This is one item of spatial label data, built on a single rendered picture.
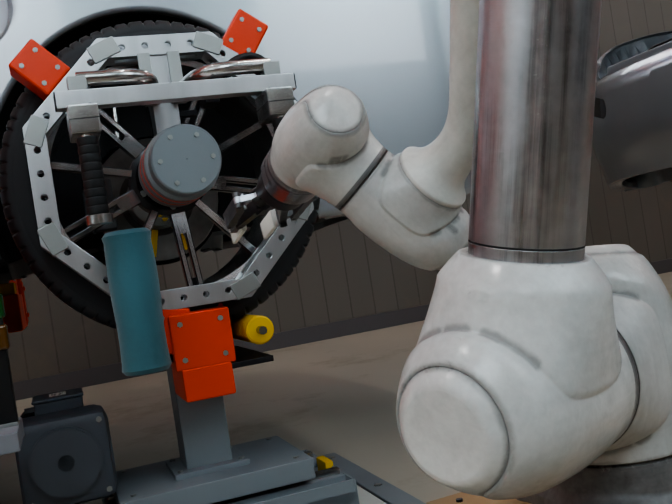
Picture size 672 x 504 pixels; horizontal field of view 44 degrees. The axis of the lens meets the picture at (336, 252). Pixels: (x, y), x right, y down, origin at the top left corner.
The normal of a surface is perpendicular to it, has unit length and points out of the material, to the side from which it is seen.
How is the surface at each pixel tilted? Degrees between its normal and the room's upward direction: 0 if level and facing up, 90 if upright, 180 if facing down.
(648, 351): 82
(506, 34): 90
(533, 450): 109
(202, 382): 90
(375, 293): 90
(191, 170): 90
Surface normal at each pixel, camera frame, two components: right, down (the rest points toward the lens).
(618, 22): 0.37, -0.06
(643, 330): 0.59, -0.33
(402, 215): -0.22, 0.36
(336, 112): 0.23, -0.24
